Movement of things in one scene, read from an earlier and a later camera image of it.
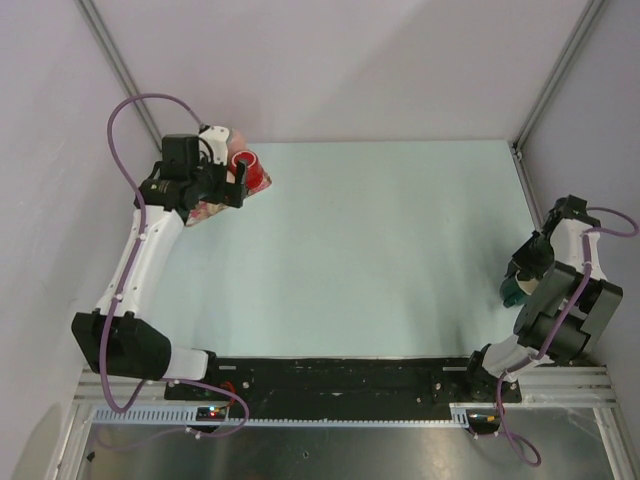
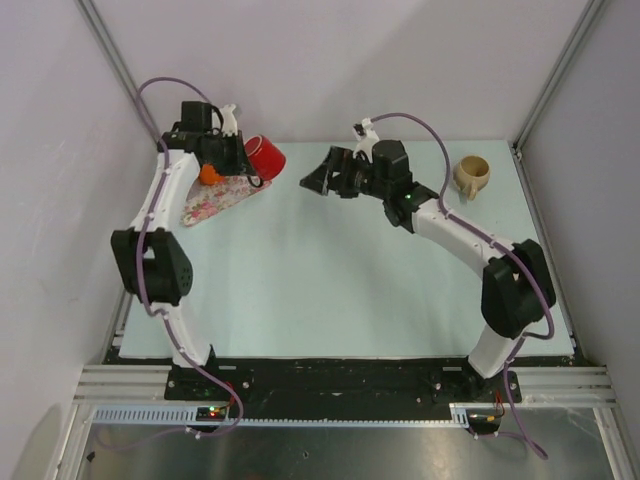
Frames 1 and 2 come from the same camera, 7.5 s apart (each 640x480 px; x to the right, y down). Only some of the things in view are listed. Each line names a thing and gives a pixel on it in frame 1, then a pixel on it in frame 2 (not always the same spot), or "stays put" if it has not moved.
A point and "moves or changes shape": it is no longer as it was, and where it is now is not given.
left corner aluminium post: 100,31 stays put
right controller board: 484,420 stays put
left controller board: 211,413 stays put
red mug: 254,173 moves or changes shape
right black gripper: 520,261 → 340,159
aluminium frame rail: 562,386 stays put
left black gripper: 228,193 → 240,163
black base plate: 342,382 stays put
